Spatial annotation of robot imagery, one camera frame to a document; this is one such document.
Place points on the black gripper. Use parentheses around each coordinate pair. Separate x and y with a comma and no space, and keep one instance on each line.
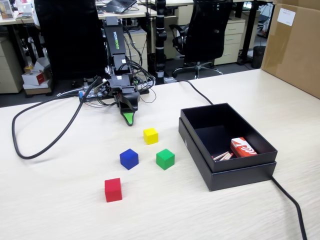
(120,81)

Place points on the green cube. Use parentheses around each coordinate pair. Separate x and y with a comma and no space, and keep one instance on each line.
(165,160)

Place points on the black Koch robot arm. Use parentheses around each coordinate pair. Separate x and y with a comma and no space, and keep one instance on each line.
(116,37)

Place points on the yellow cube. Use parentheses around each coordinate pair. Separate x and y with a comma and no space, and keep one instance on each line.
(150,136)

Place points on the blue cube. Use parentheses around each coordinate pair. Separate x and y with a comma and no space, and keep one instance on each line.
(128,159)

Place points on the red cube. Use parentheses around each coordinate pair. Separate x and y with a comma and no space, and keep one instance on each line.
(113,190)

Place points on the controller board with LEDs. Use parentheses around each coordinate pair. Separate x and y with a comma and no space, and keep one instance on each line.
(86,95)

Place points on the beige drawer cabinet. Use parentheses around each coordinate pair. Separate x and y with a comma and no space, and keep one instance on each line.
(136,45)

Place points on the black segmented pole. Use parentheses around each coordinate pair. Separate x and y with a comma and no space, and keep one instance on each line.
(160,37)

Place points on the wide black mesh office chair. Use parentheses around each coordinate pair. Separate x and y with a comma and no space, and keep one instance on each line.
(72,37)

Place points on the beige office desk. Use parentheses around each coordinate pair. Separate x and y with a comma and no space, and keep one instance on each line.
(135,13)

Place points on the open white cardboard box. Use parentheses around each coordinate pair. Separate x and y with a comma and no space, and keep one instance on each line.
(41,65)

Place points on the white red small box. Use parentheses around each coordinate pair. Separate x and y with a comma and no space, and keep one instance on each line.
(35,78)

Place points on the wooden matchstick red head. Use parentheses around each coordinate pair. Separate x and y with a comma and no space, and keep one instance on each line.
(220,155)
(228,157)
(223,156)

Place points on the black laptop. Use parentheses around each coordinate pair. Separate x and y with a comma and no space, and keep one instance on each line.
(120,5)

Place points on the black cardboard box tray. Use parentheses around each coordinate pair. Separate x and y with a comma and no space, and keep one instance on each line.
(240,117)

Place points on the black office chair with armrests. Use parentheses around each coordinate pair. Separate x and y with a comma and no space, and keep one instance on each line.
(207,30)

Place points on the orange white matchbox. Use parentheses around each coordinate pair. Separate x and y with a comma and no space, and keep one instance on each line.
(243,148)

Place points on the white three-drawer cabinet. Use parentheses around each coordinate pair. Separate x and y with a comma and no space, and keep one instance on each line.
(231,42)

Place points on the black open box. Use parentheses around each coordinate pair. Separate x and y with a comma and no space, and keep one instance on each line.
(240,180)

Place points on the black mesh waste bin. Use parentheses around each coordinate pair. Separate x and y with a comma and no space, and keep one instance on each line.
(258,57)

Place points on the framed picture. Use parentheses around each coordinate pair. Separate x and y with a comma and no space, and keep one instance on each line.
(6,9)

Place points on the large brown cardboard box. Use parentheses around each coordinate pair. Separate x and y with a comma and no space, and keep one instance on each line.
(292,57)

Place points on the white paper label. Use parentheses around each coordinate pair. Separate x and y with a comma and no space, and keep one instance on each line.
(286,16)

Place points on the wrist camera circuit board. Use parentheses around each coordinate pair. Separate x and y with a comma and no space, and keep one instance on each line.
(101,87)

